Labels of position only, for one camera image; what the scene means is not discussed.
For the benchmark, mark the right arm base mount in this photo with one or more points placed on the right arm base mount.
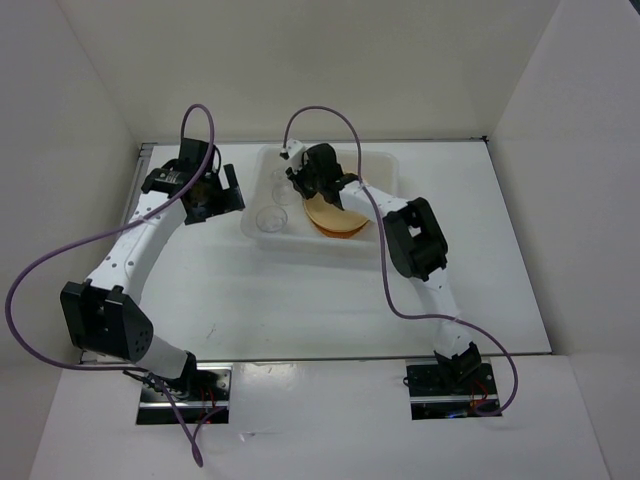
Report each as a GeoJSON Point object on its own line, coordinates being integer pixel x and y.
{"type": "Point", "coordinates": [431, 399]}

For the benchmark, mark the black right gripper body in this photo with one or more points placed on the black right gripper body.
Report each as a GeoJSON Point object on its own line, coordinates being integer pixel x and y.
{"type": "Point", "coordinates": [306, 182]}

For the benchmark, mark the round tan plate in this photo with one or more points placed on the round tan plate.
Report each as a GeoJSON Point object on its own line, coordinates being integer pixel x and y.
{"type": "Point", "coordinates": [317, 210]}

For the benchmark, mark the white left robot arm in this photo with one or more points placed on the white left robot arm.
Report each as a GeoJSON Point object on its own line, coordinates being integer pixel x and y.
{"type": "Point", "coordinates": [103, 313]}

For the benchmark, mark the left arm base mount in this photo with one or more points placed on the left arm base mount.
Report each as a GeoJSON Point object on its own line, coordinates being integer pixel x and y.
{"type": "Point", "coordinates": [208, 403]}

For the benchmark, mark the clear glass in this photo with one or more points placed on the clear glass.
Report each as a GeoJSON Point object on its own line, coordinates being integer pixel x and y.
{"type": "Point", "coordinates": [283, 193]}
{"type": "Point", "coordinates": [271, 219]}

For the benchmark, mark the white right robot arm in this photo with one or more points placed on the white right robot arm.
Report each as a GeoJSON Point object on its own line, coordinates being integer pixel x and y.
{"type": "Point", "coordinates": [410, 236]}

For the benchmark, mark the translucent plastic bin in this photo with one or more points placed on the translucent plastic bin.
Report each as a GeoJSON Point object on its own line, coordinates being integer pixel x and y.
{"type": "Point", "coordinates": [298, 234]}

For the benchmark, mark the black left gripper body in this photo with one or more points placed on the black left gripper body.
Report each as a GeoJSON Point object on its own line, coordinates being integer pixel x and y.
{"type": "Point", "coordinates": [216, 200]}

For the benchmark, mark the woven bamboo fan-shaped plate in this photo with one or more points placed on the woven bamboo fan-shaped plate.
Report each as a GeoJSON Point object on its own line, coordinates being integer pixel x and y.
{"type": "Point", "coordinates": [339, 234]}

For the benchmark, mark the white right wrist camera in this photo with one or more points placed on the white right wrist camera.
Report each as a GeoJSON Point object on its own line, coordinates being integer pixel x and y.
{"type": "Point", "coordinates": [292, 152]}

